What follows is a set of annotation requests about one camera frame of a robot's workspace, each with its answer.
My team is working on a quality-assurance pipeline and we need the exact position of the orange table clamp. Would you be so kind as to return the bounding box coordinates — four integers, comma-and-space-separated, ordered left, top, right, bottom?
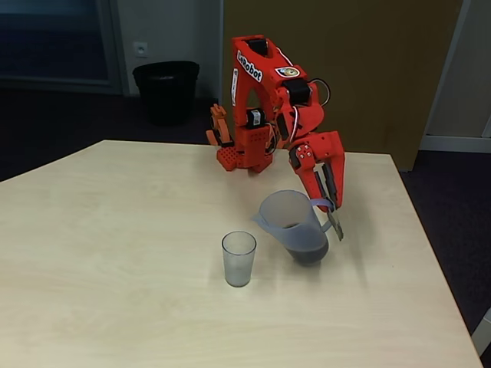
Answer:
205, 103, 235, 149

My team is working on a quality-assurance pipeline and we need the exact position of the window with grey frame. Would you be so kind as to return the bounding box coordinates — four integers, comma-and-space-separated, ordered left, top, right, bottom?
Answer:
0, 0, 126, 95

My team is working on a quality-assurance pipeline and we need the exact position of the brown pin board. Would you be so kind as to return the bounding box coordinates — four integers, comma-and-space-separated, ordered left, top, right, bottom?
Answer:
222, 0, 466, 172

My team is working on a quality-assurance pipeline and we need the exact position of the large translucent plastic pitcher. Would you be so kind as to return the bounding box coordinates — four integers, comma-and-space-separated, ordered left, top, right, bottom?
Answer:
251, 189, 345, 268

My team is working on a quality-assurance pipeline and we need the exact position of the translucent plastic cup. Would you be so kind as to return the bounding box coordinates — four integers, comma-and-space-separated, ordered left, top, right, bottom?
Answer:
221, 230, 257, 288

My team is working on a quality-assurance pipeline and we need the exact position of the black trash bin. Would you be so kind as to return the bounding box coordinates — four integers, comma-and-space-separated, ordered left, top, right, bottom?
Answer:
132, 61, 201, 127

